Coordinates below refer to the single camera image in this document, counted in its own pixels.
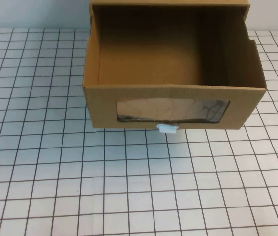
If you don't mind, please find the cardboard drawer with window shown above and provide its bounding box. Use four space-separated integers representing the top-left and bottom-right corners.
81 4 269 130

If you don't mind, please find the white grid tablecloth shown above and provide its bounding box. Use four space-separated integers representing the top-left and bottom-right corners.
0 27 278 236

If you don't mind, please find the cardboard drawer sleeve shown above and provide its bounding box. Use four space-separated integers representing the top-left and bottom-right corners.
89 0 252 40

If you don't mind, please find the white plastic drawer handle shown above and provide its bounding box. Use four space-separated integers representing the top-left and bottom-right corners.
156 124 180 135

